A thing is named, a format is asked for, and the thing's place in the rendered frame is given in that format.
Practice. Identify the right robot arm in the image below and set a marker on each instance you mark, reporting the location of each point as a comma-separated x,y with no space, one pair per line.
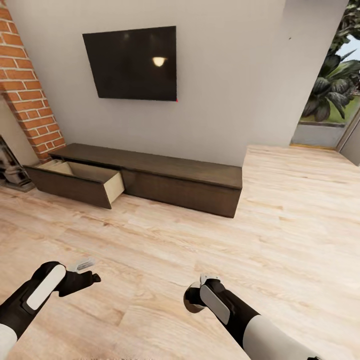
260,339

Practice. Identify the fixed window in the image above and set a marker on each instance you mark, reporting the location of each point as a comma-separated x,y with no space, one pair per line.
334,101

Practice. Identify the cabinet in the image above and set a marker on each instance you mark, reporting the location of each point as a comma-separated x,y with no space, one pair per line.
97,175

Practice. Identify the pillar candle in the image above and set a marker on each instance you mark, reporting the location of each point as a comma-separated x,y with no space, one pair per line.
193,308

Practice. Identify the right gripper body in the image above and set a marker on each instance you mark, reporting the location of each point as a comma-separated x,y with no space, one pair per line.
194,296

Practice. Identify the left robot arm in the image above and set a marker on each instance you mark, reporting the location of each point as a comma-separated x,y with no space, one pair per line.
20,309

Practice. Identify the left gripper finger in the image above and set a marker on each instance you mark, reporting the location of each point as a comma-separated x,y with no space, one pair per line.
96,278

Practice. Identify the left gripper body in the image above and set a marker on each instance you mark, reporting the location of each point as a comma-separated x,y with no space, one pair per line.
81,281

